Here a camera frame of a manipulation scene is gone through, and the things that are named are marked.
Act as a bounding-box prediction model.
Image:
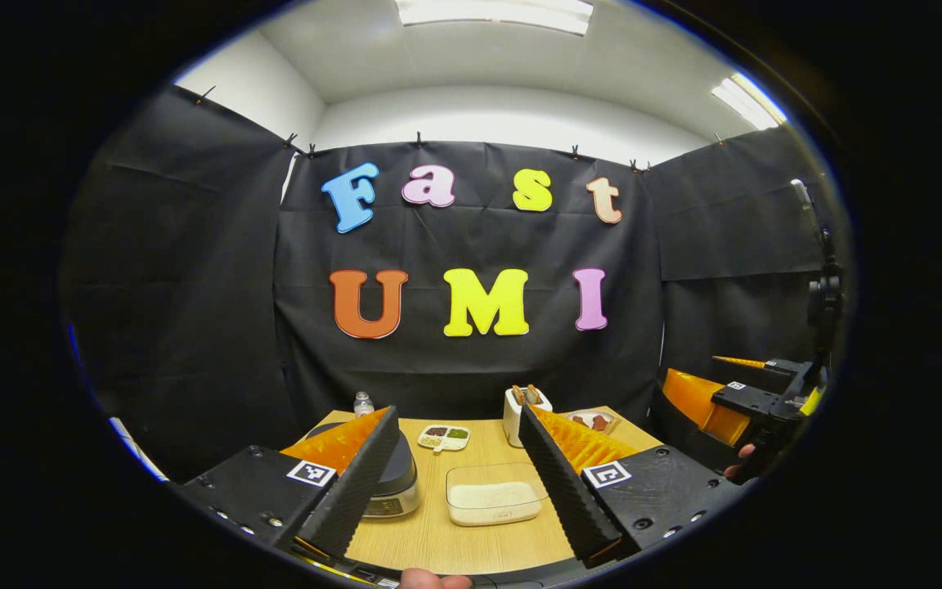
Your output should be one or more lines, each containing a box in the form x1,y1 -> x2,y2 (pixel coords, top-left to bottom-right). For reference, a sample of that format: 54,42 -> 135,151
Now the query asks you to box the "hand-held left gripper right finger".
518,404 -> 746,567

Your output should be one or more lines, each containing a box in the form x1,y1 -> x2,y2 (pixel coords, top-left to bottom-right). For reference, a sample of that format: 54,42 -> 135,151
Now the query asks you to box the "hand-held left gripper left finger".
179,406 -> 401,561

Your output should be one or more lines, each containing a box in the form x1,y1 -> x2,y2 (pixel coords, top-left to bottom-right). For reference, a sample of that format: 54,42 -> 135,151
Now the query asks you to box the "black rice cooker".
305,421 -> 421,519

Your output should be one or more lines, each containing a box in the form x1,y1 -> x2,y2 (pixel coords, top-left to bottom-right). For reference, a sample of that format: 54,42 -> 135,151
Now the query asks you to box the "clear box of white rice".
446,463 -> 551,527

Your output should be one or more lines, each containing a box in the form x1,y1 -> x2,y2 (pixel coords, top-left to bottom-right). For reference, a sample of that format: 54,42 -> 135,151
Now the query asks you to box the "small plate of red food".
565,409 -> 621,434

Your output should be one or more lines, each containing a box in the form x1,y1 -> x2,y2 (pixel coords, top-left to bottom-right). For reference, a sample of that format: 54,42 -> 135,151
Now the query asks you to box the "white toaster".
503,384 -> 554,448

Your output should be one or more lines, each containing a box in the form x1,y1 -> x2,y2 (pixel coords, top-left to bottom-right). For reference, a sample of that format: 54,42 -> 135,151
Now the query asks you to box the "white divided dish of beans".
417,425 -> 471,453

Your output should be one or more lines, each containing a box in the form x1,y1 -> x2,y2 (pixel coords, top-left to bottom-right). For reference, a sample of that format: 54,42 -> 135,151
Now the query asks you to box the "narrow ceiling light panel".
712,72 -> 788,132

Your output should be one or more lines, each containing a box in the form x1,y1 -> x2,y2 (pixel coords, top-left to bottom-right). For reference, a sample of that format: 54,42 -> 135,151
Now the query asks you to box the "black backdrop cloth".
62,86 -> 844,483

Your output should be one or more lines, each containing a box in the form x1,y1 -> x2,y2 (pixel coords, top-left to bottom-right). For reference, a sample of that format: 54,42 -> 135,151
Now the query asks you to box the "long ceiling light panel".
395,0 -> 594,36

